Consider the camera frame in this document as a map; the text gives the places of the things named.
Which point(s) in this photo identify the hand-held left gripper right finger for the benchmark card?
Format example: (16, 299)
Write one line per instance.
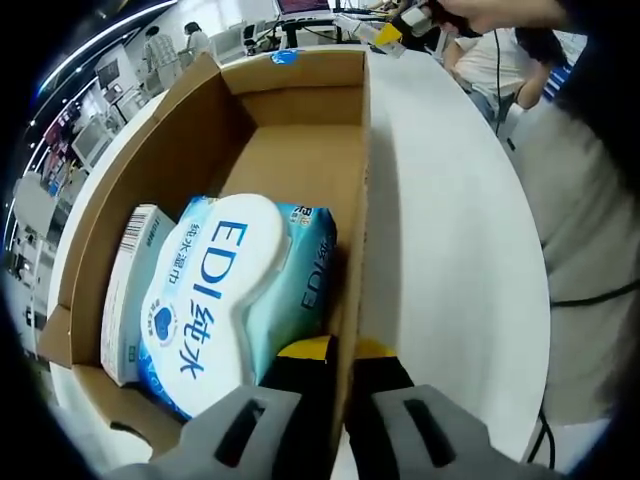
(390, 440)

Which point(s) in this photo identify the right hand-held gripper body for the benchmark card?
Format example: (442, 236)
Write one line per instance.
(415, 15)

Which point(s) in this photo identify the person's light trousers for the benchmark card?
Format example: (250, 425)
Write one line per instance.
(590, 225)

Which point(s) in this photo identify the small white carton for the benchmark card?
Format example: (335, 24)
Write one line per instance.
(120, 310)

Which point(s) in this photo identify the light blue wet wipes pack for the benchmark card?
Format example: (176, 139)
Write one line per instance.
(215, 280)

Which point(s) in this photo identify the white office chair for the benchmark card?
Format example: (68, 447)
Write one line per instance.
(230, 45)

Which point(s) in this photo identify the silver bottle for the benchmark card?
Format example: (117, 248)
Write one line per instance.
(362, 27)

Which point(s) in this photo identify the blue tissue pack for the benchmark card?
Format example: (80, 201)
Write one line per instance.
(285, 57)

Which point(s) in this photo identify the brown cardboard shoe box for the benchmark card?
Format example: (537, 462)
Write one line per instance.
(295, 165)

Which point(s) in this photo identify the person's black shirt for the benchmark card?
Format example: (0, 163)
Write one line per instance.
(615, 75)

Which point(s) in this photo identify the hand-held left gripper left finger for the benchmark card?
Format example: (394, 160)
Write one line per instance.
(290, 425)

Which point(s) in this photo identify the purple screen laptop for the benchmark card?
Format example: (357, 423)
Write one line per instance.
(305, 7)

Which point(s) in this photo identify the blue wall poster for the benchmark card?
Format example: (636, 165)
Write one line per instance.
(557, 82)

